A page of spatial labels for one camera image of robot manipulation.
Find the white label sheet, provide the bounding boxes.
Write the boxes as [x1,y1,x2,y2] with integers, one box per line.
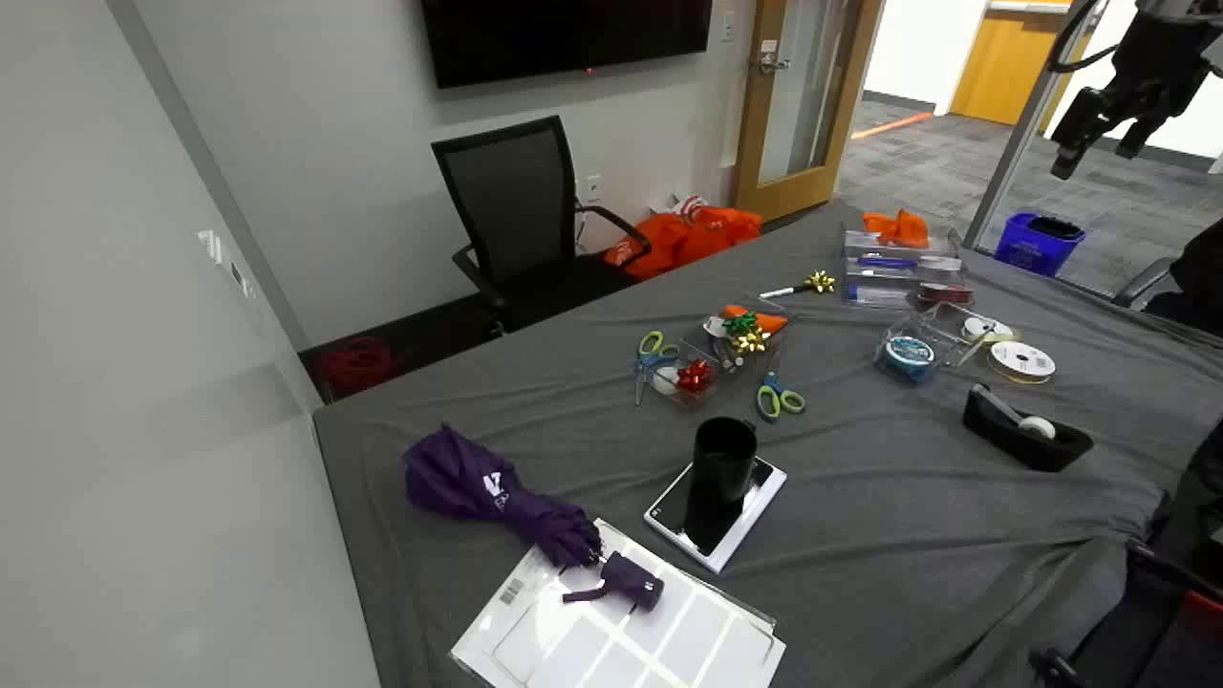
[451,521,788,688]

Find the grey table cloth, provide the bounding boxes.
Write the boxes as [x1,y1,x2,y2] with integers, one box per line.
[308,198,1223,688]

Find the red object on floor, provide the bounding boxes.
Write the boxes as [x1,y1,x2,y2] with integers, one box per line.
[313,337,405,398]

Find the wooden glass door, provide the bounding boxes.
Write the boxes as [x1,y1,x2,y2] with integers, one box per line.
[730,0,883,223]

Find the black cylindrical cup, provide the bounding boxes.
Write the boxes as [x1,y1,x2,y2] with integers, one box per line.
[684,416,756,554]

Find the wall mounted black television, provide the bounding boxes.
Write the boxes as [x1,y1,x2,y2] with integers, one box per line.
[420,0,714,89]

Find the orange tissue in small tray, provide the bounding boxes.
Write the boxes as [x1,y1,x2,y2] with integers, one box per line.
[719,302,788,337]

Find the clear triple compartment tray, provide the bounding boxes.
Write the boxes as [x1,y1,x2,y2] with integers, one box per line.
[840,227,962,307]

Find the white ribbon spool right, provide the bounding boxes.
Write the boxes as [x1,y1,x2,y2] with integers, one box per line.
[962,314,1011,342]

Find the white ribbon spool left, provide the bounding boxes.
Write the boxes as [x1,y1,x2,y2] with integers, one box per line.
[991,342,1057,384]

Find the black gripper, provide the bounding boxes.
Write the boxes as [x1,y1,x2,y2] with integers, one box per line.
[1049,13,1223,180]

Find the blue recycling bin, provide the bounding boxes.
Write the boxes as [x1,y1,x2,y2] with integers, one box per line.
[993,214,1086,274]

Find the red gift bow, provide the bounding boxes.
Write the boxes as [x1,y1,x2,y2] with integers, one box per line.
[677,358,714,398]

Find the clear plastic organizer tray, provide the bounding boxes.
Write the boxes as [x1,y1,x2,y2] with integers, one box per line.
[634,321,784,405]

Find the black tape dispenser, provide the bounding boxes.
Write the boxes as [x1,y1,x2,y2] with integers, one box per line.
[962,387,1093,473]

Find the green gift bow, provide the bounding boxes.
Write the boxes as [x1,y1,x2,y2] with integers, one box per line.
[730,314,756,337]

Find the clear tape roll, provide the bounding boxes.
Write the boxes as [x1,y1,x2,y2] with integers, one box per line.
[704,314,730,342]

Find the black mesh office chair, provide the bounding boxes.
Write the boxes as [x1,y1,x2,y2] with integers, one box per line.
[430,116,653,334]

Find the gold gift bow in tray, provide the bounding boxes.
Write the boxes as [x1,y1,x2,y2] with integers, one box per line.
[732,328,768,354]

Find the teal ribbon spool in box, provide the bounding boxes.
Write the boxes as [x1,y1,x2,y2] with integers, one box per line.
[877,334,936,387]

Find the orange crepe paper bundle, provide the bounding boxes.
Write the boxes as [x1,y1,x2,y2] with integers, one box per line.
[865,212,930,247]

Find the green blue scissors near tray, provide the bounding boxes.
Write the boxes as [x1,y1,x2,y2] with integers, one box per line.
[754,372,806,419]

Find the white ribbon spool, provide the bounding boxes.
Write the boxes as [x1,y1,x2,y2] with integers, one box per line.
[991,342,1057,384]
[962,314,1011,342]

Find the orange plastic bag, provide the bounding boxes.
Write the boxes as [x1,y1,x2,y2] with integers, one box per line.
[598,207,764,278]

